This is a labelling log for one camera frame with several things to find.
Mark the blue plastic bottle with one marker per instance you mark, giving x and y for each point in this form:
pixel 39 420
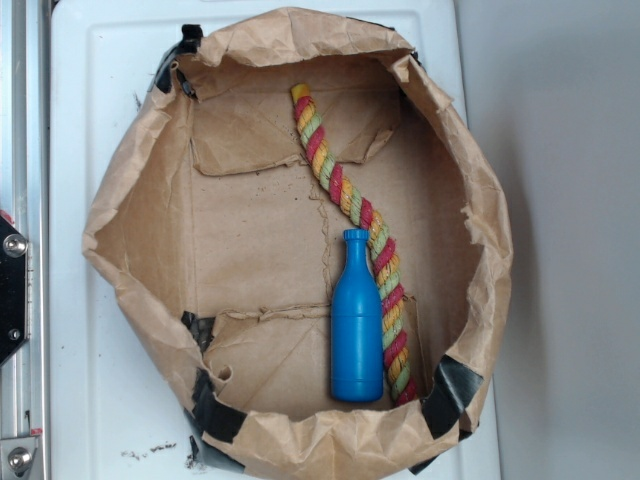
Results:
pixel 356 327

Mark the brown paper bag tray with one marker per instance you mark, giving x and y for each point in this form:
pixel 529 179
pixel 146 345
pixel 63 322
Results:
pixel 219 224

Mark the black tape strip right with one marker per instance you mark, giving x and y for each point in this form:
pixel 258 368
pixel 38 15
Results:
pixel 455 386

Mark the black tape strip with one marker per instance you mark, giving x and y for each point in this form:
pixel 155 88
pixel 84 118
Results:
pixel 192 35
pixel 209 418
pixel 455 386

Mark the black tape strip lower left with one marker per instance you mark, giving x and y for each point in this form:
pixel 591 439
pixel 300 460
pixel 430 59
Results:
pixel 209 418

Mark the black tape strip upper left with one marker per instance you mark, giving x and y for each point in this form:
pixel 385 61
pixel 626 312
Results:
pixel 192 35

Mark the black mounting bracket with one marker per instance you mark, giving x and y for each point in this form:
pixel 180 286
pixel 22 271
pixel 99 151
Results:
pixel 13 289

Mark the aluminium frame rail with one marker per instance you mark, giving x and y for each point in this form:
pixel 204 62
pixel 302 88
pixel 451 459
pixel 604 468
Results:
pixel 25 75

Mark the metal corner bracket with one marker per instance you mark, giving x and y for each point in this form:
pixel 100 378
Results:
pixel 19 457

